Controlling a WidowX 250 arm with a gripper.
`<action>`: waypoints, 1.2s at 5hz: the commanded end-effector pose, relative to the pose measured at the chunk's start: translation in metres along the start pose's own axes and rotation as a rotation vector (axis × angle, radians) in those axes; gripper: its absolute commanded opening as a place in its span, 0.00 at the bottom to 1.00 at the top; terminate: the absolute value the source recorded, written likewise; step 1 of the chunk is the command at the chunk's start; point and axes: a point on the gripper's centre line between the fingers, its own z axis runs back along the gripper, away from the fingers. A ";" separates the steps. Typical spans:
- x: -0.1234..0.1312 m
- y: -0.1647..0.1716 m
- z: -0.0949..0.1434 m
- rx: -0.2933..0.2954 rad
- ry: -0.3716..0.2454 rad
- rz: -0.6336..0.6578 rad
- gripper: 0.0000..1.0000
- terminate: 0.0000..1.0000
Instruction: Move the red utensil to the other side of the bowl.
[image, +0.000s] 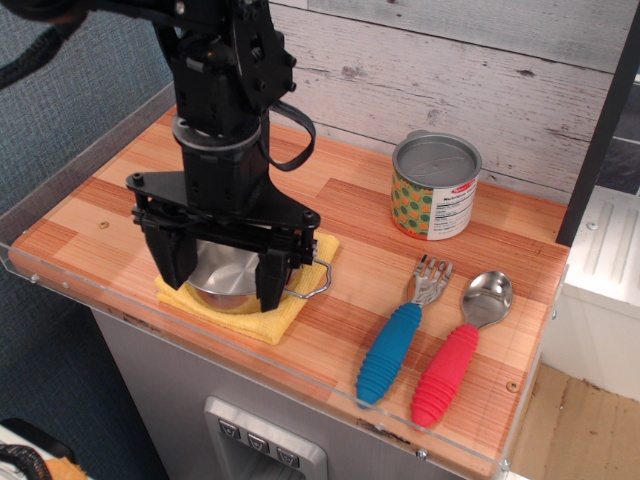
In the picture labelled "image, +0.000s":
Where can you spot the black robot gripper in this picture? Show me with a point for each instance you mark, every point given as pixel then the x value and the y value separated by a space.
pixel 223 194

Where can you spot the red handled metal spoon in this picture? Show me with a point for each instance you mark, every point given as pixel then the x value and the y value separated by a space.
pixel 486 301

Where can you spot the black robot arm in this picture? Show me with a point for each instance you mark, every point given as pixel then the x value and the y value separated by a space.
pixel 231 71

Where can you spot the yellow folded cloth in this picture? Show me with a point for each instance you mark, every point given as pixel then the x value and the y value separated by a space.
pixel 268 327

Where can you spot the grey cabinet with dispenser panel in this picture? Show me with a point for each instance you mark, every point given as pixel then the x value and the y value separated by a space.
pixel 219 405

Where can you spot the clear acrylic table guard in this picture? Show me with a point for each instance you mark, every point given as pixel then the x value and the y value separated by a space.
pixel 75 228

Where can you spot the toy food can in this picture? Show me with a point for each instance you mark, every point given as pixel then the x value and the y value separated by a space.
pixel 434 181

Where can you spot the orange and black object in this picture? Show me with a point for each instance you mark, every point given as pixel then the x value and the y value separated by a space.
pixel 27 452

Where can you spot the white plastic unit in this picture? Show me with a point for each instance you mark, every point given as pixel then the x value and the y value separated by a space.
pixel 593 332

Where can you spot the blue handled metal fork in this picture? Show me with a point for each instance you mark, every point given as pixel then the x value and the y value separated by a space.
pixel 383 361

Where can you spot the dark vertical post right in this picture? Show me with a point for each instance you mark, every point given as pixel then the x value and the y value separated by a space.
pixel 612 109

